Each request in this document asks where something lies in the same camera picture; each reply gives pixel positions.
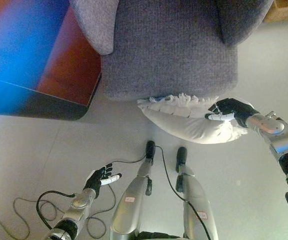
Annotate black robot right foot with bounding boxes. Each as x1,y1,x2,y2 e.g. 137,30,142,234
175,146,188,173

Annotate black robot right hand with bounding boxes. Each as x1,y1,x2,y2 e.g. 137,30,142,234
205,98,256,129

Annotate reddish brown wooden cabinet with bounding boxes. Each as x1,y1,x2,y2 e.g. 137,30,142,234
0,0,103,123

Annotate black robot left foot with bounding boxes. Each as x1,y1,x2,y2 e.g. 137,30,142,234
145,140,157,166

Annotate robot legs and feet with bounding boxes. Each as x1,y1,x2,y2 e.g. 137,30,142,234
112,146,212,240

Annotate black robot pelvis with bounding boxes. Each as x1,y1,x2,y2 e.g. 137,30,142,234
135,230,185,240

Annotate black robot foot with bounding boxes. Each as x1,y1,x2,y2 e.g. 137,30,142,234
175,146,188,173
145,140,157,166

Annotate grey fabric armchair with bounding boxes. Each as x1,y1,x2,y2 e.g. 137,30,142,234
68,0,276,102

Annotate silver robot right leg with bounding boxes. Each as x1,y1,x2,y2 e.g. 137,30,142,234
175,166,219,240

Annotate white ruffled pillow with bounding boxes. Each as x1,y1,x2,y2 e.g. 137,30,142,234
136,92,249,145

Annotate silver robot leg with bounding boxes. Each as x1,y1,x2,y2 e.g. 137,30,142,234
109,159,153,240
175,166,219,240

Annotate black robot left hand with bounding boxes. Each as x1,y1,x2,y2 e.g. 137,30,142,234
83,162,122,200

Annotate silver robot left leg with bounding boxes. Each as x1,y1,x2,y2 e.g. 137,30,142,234
109,159,153,240

